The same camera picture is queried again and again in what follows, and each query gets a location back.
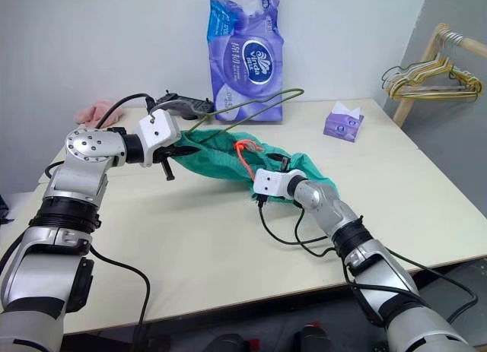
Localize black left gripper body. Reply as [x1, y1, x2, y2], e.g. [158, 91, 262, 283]
[151, 144, 180, 182]

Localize green shorts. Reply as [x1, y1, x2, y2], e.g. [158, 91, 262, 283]
[173, 128, 338, 208]

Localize orange drawstring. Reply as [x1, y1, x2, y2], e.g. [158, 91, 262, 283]
[233, 139, 266, 182]

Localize olive wire hanger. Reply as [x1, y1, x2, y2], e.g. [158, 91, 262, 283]
[148, 87, 306, 141]

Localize black handheld controller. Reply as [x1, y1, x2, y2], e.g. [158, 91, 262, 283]
[154, 89, 215, 122]

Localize small purple tissue box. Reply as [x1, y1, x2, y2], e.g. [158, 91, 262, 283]
[323, 100, 365, 144]

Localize pink fluffy cloth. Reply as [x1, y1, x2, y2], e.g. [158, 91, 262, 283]
[73, 99, 125, 126]

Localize large purple tissue pack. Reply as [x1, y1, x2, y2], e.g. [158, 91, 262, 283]
[205, 0, 287, 124]

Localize wooden clothes rack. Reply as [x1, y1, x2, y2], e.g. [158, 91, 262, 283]
[391, 22, 487, 127]

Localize dark laptop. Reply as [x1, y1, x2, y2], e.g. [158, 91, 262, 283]
[0, 194, 14, 226]

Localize dark rounded shape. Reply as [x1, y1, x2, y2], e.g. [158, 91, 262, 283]
[295, 322, 331, 352]

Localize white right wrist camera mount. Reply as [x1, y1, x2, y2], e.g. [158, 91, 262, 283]
[252, 168, 306, 200]

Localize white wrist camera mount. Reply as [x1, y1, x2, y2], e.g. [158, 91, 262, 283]
[252, 168, 306, 200]
[135, 109, 182, 169]

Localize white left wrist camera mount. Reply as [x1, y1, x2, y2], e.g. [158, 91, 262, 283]
[135, 109, 182, 169]

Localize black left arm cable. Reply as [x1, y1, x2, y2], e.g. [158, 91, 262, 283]
[44, 93, 158, 352]

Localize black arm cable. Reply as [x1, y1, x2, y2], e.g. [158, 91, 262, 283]
[256, 195, 479, 327]
[44, 93, 158, 352]

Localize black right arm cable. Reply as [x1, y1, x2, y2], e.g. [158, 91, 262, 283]
[256, 195, 479, 327]

